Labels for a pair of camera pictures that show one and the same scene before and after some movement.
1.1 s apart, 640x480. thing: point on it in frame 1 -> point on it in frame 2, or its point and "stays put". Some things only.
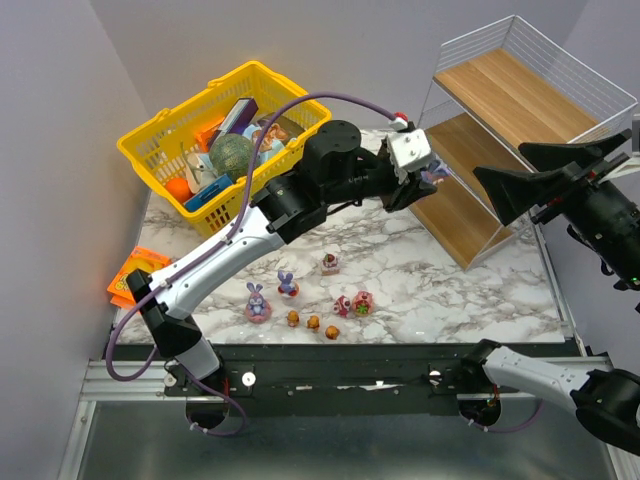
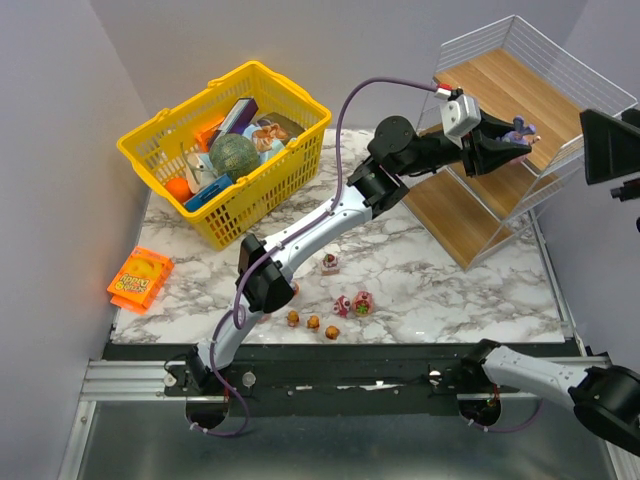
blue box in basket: (207, 193) stays put
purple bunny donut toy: (435, 177) -> (520, 132)
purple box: (236, 120) stays put
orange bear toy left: (293, 318) stays put
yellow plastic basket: (155, 149) stays put
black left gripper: (405, 189) -> (473, 156)
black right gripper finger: (514, 193) -> (612, 148)
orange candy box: (203, 136) stays put
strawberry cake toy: (330, 265) stays put
